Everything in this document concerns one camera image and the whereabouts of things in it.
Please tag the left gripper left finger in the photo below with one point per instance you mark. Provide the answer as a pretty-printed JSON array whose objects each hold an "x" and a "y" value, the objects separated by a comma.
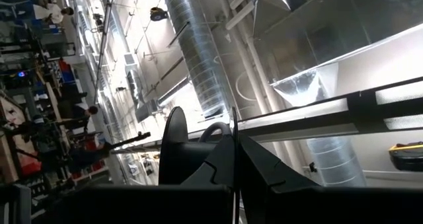
[{"x": 221, "y": 171}]

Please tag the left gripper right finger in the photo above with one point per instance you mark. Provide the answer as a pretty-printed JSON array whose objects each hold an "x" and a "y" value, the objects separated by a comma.
[{"x": 261, "y": 174}]

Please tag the black distant robot arm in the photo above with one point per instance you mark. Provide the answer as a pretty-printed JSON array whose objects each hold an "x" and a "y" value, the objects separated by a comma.
[{"x": 129, "y": 140}]

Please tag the black beam with light strips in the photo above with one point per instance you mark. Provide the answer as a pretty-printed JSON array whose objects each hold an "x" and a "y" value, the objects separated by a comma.
[{"x": 363, "y": 110}]

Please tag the black yellow tool case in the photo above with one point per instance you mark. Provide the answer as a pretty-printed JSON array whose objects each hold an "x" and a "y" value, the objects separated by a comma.
[{"x": 406, "y": 156}]

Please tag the person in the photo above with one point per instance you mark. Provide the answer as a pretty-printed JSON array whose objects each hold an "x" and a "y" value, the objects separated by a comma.
[
  {"x": 54, "y": 13},
  {"x": 81, "y": 115}
]

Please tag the ceiling air unit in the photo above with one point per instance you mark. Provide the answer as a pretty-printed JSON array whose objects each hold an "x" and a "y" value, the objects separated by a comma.
[{"x": 330, "y": 25}]

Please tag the black ceiling spotlight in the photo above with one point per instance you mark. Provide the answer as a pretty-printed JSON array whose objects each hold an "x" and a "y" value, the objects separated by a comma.
[{"x": 159, "y": 14}]

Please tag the silver spiral duct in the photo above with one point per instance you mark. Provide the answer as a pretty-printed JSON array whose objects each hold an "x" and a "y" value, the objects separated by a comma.
[
  {"x": 337, "y": 161},
  {"x": 198, "y": 52}
]

